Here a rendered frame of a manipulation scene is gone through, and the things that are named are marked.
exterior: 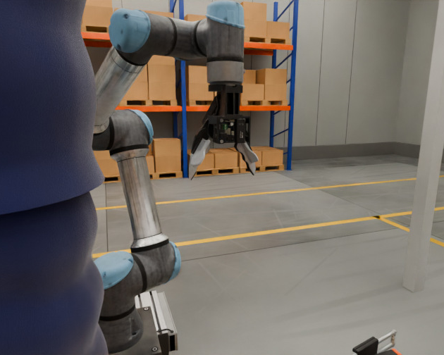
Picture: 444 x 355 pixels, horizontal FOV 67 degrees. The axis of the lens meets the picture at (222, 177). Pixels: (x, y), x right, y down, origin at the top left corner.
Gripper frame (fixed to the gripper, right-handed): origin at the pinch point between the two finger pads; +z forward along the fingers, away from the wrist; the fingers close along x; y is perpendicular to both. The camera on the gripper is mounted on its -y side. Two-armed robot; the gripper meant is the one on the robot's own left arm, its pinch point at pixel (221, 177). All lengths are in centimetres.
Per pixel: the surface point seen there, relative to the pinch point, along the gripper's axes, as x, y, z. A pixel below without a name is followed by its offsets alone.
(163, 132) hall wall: 119, -808, 60
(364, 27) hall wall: 731, -807, -234
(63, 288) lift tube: -29.3, 35.9, 1.7
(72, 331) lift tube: -28.7, 36.8, 6.1
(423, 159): 230, -140, 31
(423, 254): 237, -133, 116
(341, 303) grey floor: 158, -141, 152
